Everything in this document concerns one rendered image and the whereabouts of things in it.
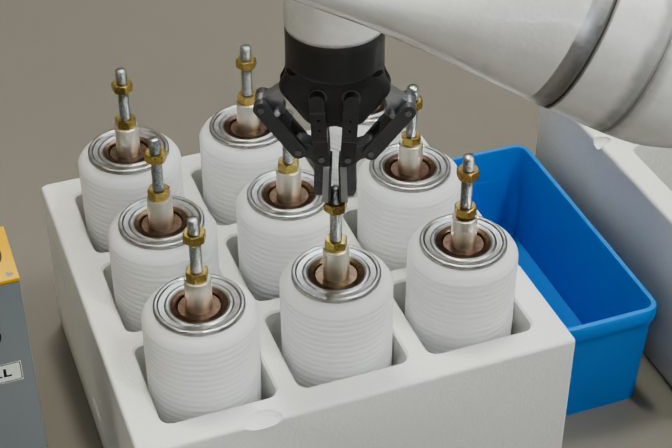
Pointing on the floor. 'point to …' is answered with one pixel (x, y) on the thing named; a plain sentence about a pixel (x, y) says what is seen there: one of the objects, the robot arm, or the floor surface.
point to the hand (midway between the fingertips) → (335, 177)
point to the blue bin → (569, 273)
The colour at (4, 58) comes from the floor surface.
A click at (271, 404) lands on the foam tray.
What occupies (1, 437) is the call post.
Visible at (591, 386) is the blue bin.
